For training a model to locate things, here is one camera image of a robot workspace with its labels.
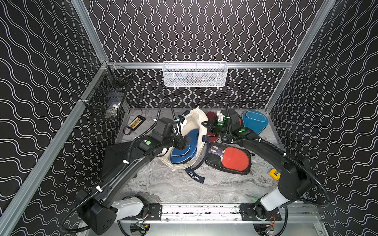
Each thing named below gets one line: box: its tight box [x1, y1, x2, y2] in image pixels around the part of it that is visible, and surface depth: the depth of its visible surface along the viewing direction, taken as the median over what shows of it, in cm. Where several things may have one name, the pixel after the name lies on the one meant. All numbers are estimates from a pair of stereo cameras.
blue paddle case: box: [170, 129, 200, 164], surface depth 85 cm
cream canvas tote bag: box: [157, 106, 209, 170], surface depth 83 cm
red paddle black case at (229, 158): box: [205, 142, 252, 175], surface depth 92 cm
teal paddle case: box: [242, 109, 270, 136], surface depth 112 cm
